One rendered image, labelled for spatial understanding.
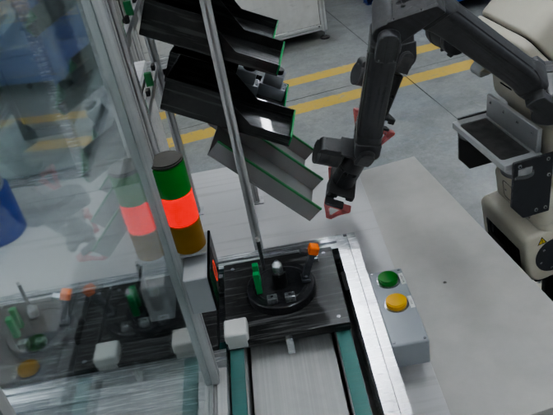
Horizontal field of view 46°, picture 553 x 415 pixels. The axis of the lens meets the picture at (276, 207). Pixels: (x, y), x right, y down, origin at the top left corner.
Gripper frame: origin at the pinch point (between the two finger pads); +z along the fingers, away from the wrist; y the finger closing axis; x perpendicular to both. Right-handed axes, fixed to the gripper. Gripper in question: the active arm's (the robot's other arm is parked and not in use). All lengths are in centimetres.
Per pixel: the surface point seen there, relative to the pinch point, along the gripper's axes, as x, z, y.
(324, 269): -3.4, -14.0, 30.5
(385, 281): 7.5, -20.8, 34.0
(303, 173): -10.3, -9.9, 2.3
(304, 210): -9.2, -11.9, 14.9
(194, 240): -32, -42, 51
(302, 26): 10, 188, -329
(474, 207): 93, 90, -98
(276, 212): -11.5, 13.1, -1.8
